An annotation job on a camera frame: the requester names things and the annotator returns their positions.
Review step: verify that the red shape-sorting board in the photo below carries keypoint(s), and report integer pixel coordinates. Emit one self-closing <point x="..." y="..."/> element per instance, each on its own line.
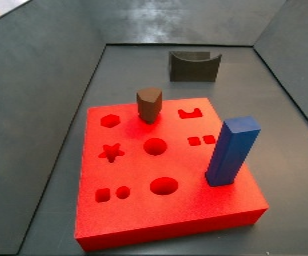
<point x="143" y="186"/>

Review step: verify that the brown rounded peg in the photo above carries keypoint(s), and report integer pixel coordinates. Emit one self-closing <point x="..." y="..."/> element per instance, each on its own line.
<point x="149" y="101"/>

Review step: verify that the blue rectangular block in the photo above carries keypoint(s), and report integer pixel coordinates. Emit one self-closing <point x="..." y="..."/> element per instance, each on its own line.
<point x="236" y="140"/>

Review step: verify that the black curved holder stand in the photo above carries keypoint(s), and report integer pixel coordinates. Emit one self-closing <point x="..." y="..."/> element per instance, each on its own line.
<point x="193" y="66"/>

